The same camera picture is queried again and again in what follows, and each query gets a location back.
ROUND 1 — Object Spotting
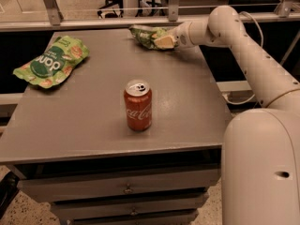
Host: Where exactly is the red coke can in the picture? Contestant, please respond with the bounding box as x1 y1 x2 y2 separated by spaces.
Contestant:
124 80 152 131

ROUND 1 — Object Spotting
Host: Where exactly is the top grey drawer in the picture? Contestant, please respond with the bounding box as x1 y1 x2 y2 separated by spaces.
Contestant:
19 169 219 203

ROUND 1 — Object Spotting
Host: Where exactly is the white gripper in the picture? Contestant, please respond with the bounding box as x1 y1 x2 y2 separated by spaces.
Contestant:
154 22 191 50

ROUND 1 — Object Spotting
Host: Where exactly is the black office chair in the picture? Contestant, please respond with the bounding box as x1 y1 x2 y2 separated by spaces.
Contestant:
97 0 123 19

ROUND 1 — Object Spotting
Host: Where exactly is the middle grey drawer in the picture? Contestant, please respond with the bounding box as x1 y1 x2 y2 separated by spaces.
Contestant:
52 192 208 220

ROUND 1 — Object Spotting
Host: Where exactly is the black object at floor left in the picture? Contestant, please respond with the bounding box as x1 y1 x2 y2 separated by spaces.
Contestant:
0 172 20 218

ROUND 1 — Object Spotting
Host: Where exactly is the green snack bag white lettering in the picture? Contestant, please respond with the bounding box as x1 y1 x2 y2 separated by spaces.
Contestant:
13 36 89 89

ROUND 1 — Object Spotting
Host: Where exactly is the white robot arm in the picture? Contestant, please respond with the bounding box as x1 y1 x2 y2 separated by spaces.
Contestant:
154 6 300 225

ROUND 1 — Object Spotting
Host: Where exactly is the green jalapeno chip bag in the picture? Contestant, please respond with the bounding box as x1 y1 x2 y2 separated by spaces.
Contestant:
129 24 167 50

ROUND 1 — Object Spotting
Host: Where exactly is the white cable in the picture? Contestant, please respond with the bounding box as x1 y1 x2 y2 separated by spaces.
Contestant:
223 10 265 106

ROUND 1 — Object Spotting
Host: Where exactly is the grey drawer cabinet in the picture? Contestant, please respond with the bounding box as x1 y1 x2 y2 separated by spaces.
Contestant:
0 27 233 225

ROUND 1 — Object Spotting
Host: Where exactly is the grey metal railing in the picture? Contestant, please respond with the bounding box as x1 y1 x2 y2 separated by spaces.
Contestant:
0 0 299 31

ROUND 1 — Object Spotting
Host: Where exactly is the grey drawer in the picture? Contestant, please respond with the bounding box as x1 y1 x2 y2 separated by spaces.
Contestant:
72 209 198 225
52 192 208 220
19 169 219 203

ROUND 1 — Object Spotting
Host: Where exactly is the bottom grey drawer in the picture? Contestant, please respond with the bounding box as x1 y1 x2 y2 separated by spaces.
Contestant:
72 209 198 225

